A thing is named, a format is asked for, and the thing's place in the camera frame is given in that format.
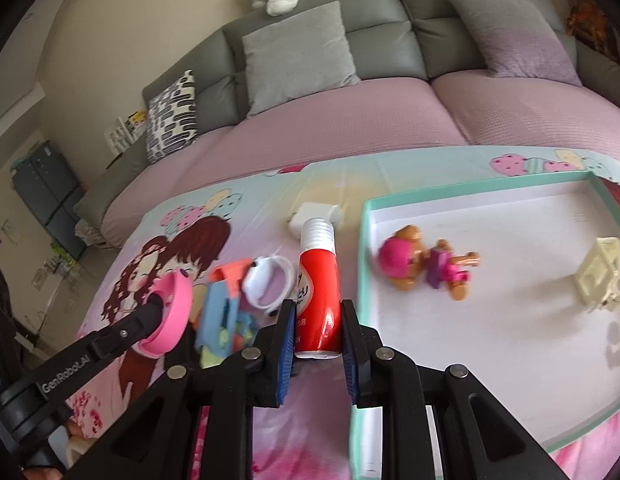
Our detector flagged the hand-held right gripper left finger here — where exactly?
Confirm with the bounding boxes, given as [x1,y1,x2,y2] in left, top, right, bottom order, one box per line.
[87,300,297,480]

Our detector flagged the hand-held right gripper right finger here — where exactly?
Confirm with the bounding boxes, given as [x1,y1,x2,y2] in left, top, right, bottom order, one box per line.
[340,299,571,480]

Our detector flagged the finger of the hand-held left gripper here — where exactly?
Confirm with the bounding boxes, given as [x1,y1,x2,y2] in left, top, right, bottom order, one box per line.
[92,296,167,357]

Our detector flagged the pink toy watch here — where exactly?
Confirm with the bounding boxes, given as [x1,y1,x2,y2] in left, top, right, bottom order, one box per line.
[134,268,195,358]

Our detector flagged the red bottle with white cap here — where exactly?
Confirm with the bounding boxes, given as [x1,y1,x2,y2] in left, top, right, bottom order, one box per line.
[295,217,343,361]

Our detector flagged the white round toy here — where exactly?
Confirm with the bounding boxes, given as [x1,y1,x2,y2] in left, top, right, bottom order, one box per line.
[242,256,294,311]

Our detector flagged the orange and blue toy gun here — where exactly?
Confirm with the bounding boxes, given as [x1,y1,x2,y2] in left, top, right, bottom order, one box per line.
[197,258,255,351]

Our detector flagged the teal-edged white box tray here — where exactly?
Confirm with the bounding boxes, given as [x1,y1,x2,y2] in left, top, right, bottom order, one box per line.
[350,170,620,478]

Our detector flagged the brown dog toy pink helmet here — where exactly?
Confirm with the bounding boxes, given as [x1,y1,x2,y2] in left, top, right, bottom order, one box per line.
[379,225,482,302]

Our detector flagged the white charger plug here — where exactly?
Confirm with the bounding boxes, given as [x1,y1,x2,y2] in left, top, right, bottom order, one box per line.
[288,202,341,237]

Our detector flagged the printed cartoon cloth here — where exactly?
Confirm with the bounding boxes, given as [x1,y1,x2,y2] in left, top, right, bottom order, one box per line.
[77,145,620,480]

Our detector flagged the dark blue cabinet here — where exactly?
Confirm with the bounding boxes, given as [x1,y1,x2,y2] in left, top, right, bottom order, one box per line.
[12,140,88,261]

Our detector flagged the books beside sofa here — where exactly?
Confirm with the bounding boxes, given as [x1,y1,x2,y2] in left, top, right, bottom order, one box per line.
[104,110,149,156]

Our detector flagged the black and white patterned pillow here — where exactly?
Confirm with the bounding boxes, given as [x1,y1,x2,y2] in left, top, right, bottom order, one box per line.
[146,70,198,163]

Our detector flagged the pink sofa cover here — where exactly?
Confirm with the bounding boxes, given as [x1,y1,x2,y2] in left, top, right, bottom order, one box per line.
[102,67,620,248]

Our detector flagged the cream plastic toy chair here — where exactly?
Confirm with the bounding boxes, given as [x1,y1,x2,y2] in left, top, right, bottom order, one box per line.
[575,236,620,313]

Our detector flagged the plain grey pillow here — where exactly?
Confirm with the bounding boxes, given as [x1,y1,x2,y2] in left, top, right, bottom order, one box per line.
[242,1,361,118]

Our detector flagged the grey sofa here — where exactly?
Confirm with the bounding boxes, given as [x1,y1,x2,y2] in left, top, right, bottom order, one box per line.
[72,0,620,251]

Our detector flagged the grey and lilac pillow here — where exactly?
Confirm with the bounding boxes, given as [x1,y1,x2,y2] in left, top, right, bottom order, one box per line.
[442,0,583,88]

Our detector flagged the orange backpack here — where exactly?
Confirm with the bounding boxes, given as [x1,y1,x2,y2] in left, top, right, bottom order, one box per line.
[565,0,618,61]

